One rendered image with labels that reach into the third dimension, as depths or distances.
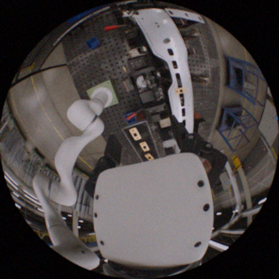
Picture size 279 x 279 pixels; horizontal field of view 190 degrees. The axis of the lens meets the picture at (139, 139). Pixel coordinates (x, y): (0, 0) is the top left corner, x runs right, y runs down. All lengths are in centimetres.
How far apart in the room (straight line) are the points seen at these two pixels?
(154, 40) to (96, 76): 59
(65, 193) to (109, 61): 93
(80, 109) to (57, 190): 36
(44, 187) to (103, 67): 90
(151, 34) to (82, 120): 59
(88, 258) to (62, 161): 34
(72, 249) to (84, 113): 47
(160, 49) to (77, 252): 75
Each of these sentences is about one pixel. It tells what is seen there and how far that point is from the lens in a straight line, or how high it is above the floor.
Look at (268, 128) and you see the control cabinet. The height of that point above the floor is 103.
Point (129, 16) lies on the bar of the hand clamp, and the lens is 42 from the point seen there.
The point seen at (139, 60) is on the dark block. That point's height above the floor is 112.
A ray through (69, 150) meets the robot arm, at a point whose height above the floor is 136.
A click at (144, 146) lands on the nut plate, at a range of 57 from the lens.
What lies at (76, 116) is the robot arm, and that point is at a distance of 44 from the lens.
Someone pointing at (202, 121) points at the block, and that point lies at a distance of 82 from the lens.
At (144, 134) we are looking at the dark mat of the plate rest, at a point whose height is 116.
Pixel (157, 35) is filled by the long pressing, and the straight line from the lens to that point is 61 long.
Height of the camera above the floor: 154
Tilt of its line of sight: 46 degrees down
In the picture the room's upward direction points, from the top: 177 degrees clockwise
